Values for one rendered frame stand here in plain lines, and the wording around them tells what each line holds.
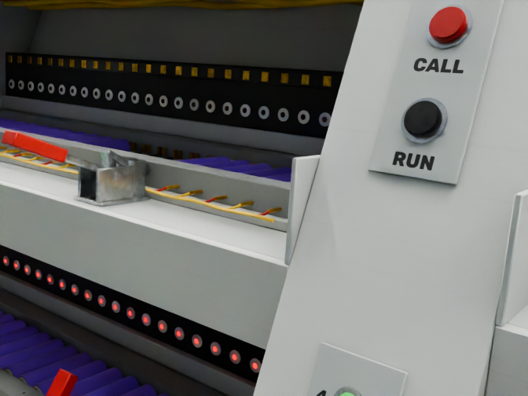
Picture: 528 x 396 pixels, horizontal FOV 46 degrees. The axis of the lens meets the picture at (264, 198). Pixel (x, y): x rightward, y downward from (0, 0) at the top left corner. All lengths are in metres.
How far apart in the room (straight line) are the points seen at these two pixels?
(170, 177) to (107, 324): 0.23
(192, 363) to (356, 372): 0.28
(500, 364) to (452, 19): 0.14
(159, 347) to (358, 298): 0.31
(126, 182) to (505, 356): 0.25
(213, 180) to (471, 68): 0.18
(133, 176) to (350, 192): 0.18
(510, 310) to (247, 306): 0.12
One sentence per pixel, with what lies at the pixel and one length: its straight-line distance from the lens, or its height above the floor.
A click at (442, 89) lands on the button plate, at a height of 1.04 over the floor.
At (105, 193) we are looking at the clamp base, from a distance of 0.40.
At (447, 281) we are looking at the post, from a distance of 0.26.
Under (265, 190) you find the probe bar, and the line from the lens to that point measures 0.36.
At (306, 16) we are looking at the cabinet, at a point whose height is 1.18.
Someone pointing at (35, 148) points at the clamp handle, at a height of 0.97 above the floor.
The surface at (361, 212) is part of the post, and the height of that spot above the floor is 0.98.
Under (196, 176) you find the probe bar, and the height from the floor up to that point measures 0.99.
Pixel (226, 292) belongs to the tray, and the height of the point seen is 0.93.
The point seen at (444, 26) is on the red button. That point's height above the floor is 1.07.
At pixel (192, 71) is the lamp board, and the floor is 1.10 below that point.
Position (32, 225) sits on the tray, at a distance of 0.44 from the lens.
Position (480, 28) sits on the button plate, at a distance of 0.28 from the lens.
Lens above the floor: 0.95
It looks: 5 degrees up
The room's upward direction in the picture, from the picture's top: 16 degrees clockwise
